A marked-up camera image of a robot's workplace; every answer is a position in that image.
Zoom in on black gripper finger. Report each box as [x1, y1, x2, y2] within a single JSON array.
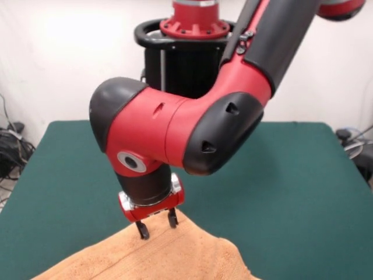
[[167, 207, 179, 229], [135, 220, 151, 240]]

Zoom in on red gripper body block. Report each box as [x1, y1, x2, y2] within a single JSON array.
[[118, 172, 185, 224]]

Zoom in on tan terry towel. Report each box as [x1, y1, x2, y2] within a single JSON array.
[[31, 209, 257, 280]]

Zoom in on dark green table cloth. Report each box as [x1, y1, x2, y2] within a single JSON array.
[[0, 121, 373, 280]]

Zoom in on grey chair base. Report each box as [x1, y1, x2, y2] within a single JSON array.
[[335, 128, 373, 187]]

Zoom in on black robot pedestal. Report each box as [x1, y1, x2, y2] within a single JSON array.
[[133, 19, 242, 99]]

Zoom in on black cable tangle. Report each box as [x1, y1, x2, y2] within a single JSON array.
[[0, 93, 36, 181]]

